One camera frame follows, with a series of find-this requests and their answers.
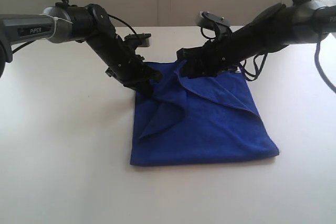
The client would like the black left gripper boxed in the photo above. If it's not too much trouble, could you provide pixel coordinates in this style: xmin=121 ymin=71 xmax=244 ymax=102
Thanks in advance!
xmin=86 ymin=33 xmax=162 ymax=98

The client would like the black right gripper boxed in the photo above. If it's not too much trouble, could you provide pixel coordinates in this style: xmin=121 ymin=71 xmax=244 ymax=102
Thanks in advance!
xmin=176 ymin=23 xmax=285 ymax=79

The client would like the blue towel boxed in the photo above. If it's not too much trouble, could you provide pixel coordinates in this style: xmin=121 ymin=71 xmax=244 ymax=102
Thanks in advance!
xmin=130 ymin=62 xmax=280 ymax=167

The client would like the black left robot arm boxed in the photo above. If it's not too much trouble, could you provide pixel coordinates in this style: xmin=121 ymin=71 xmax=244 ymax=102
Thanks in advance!
xmin=1 ymin=3 xmax=163 ymax=97

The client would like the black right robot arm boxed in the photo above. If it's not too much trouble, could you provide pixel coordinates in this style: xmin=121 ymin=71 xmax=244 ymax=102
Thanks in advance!
xmin=177 ymin=1 xmax=335 ymax=78

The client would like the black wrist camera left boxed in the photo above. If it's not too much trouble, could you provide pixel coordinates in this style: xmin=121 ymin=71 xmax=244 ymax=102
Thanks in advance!
xmin=124 ymin=33 xmax=151 ymax=51

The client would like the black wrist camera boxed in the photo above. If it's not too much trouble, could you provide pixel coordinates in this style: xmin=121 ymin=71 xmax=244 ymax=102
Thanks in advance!
xmin=196 ymin=12 xmax=232 ymax=40
xmin=124 ymin=33 xmax=151 ymax=51

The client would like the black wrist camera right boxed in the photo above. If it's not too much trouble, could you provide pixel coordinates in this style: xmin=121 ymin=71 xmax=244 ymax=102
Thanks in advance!
xmin=196 ymin=12 xmax=232 ymax=40

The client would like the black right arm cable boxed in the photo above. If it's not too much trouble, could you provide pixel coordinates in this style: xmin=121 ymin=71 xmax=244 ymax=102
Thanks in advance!
xmin=237 ymin=0 xmax=336 ymax=91

